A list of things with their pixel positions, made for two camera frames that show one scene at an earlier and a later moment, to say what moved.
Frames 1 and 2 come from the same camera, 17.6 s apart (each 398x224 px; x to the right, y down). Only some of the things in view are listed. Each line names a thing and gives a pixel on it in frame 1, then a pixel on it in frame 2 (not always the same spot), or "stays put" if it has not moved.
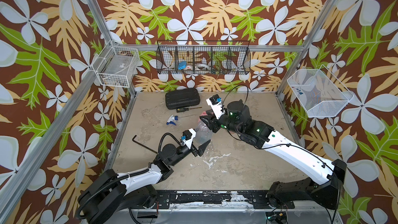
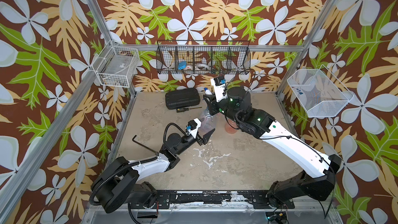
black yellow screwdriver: [183, 109] stays put
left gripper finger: [201, 148] → [206, 137]
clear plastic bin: [320, 93] stays put
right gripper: [213, 123] → [213, 106]
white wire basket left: [116, 66] stays put
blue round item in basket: [182, 65] stays put
